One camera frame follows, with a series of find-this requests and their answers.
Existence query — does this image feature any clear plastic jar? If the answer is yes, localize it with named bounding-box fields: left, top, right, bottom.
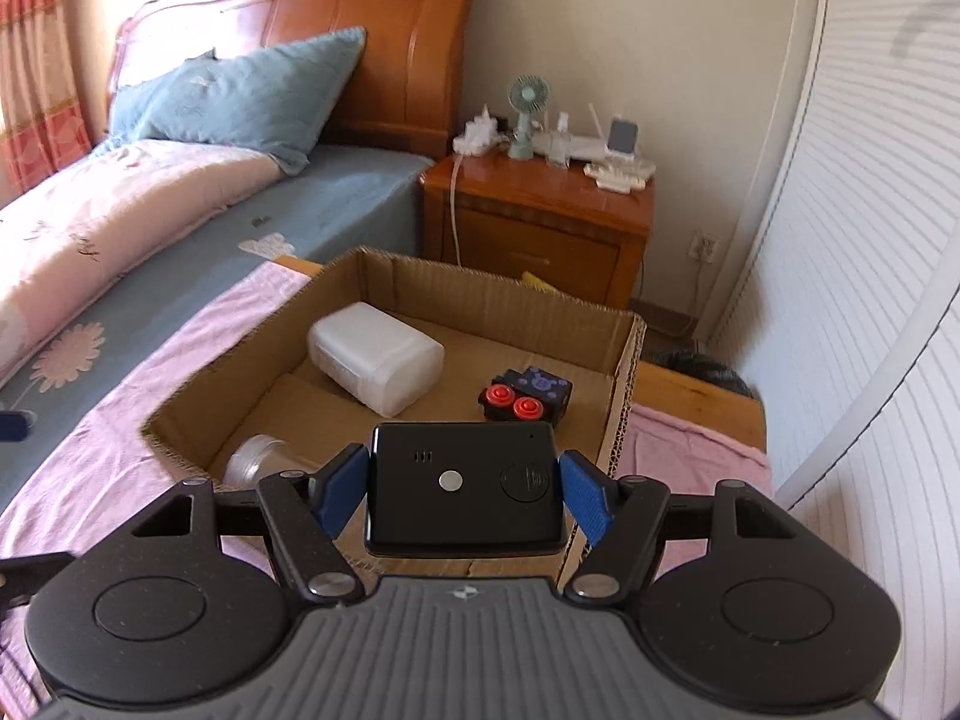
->
left=223, top=434, right=317, bottom=491

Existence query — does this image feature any black device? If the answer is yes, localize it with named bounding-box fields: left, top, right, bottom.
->
left=364, top=422, right=568, bottom=559

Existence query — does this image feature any black toy train car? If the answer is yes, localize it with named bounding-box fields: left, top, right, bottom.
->
left=478, top=366, right=573, bottom=426

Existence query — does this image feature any white translucent plastic container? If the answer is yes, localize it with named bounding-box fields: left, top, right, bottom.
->
left=308, top=302, right=446, bottom=418

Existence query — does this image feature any pink table cloth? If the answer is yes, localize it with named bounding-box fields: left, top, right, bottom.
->
left=0, top=260, right=775, bottom=706

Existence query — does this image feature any brown cardboard box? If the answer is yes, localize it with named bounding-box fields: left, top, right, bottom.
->
left=140, top=245, right=650, bottom=579

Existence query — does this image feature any pink floral quilt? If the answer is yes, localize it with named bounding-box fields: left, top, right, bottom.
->
left=2, top=140, right=283, bottom=380

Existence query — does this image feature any yellow plastic object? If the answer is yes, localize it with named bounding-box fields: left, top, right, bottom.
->
left=521, top=271, right=562, bottom=294

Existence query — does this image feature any orange patterned curtain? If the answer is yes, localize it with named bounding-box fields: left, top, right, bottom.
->
left=2, top=0, right=91, bottom=197

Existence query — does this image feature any white louvered closet door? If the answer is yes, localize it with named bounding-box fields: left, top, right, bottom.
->
left=709, top=0, right=958, bottom=718

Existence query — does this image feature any blue bed sheet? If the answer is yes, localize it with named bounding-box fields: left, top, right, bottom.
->
left=2, top=145, right=431, bottom=504

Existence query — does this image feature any wooden nightstand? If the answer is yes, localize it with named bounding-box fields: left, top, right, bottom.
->
left=420, top=153, right=654, bottom=309

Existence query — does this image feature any white remote control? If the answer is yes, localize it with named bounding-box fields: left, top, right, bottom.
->
left=583, top=160, right=656, bottom=195

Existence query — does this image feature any clear spray bottle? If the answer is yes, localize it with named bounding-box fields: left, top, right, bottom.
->
left=547, top=110, right=571, bottom=169

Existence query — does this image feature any small clock display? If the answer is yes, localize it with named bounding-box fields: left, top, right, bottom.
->
left=605, top=117, right=640, bottom=161

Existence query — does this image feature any white power strip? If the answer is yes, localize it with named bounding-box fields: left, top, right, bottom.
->
left=452, top=107, right=501, bottom=158

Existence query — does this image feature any blue pillow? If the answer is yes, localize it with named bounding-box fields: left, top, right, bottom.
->
left=96, top=26, right=366, bottom=176

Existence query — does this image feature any small green desk fan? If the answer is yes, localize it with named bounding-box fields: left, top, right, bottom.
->
left=508, top=75, right=550, bottom=161

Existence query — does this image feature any wooden headboard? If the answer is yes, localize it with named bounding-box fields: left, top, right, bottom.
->
left=106, top=0, right=473, bottom=160

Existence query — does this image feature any wall power socket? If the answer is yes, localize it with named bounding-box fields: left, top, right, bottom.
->
left=688, top=231, right=719, bottom=265

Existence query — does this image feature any white charging cable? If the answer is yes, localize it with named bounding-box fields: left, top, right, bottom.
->
left=447, top=152, right=469, bottom=267

